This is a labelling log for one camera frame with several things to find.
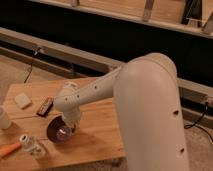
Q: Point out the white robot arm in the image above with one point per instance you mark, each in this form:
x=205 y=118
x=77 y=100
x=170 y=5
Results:
x=147 y=102

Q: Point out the white sponge block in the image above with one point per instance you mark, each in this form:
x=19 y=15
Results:
x=22 y=100

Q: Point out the dark chocolate bar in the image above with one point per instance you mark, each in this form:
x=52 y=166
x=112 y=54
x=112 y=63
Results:
x=45 y=107

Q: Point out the white plastic cup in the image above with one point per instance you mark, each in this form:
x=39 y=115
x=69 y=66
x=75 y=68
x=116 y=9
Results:
x=5 y=121

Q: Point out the clear plastic bottle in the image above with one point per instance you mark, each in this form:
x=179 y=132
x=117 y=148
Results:
x=32 y=146

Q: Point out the dark purple ceramic bowl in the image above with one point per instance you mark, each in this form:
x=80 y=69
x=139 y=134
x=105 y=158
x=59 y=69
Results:
x=57 y=131

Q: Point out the orange carrot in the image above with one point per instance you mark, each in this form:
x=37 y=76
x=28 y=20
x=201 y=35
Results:
x=6 y=150

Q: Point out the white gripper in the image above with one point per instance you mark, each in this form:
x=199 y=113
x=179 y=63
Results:
x=72 y=119

